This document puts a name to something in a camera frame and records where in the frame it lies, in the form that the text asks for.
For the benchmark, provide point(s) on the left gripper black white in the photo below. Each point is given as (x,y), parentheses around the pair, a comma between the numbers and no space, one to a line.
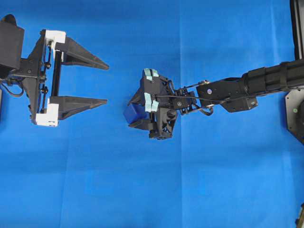
(47,112)

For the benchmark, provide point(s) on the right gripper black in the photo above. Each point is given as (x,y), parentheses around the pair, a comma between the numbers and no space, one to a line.
(161,123)

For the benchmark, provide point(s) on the blue cube block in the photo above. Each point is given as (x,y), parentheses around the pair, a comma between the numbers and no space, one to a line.
(135,112)

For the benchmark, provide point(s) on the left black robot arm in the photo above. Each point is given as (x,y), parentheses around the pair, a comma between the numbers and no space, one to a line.
(52,79)

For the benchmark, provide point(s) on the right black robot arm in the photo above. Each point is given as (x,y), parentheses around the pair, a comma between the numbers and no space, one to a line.
(236,94)

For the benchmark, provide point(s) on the blue table cloth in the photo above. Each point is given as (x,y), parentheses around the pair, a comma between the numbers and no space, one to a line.
(227,170)

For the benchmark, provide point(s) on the yellow black clamp corner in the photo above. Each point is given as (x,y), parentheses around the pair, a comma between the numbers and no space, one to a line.
(299,222)

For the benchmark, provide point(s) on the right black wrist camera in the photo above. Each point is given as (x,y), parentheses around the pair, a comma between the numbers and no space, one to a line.
(151,85)

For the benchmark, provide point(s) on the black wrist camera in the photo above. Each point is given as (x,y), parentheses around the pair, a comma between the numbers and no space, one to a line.
(11,42)
(151,85)

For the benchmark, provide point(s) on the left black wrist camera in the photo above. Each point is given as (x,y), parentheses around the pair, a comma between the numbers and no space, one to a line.
(11,42)

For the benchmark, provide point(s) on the right robot arm base plate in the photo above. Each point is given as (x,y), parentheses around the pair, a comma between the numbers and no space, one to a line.
(294,107)

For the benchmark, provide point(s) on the black aluminium frame post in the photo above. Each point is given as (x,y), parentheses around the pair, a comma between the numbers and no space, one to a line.
(297,18)

